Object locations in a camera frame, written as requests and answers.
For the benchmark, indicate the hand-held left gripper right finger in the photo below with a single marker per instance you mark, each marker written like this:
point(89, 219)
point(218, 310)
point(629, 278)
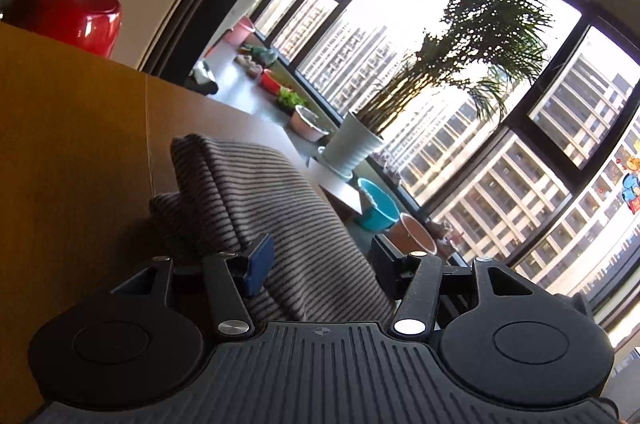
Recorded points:
point(384, 266)

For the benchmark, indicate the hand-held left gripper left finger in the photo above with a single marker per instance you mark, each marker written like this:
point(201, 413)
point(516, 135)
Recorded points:
point(257, 264)

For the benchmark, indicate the brown striped garment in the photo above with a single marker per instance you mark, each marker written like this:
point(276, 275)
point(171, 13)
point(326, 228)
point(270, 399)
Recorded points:
point(300, 224)

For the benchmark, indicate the terracotta pot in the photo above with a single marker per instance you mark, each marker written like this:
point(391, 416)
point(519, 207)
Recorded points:
point(412, 236)

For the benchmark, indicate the teal basin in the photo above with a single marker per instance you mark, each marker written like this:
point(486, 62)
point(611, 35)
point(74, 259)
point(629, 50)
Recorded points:
point(377, 209)

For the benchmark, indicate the white ribbed plant pot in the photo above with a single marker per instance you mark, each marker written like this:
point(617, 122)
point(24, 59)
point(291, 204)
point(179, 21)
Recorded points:
point(350, 144)

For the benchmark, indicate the red basin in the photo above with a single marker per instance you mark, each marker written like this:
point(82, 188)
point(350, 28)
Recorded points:
point(271, 82)

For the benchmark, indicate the black object on sill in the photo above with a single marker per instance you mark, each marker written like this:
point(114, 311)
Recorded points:
point(205, 79)

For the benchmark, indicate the green toy figure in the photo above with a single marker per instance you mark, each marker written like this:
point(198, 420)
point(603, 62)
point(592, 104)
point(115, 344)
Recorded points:
point(264, 54)

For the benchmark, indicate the pink cup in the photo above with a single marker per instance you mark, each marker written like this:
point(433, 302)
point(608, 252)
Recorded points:
point(239, 30)

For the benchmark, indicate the palm plant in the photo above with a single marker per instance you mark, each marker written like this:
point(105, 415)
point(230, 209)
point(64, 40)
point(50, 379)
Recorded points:
point(475, 29)

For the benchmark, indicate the cartoon window sticker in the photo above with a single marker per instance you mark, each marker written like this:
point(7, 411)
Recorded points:
point(631, 186)

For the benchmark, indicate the cardboard box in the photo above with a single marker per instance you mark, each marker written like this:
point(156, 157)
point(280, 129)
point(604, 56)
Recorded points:
point(150, 19)

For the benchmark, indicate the red round bin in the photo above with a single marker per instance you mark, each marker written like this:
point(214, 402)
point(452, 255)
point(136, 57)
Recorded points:
point(70, 14)

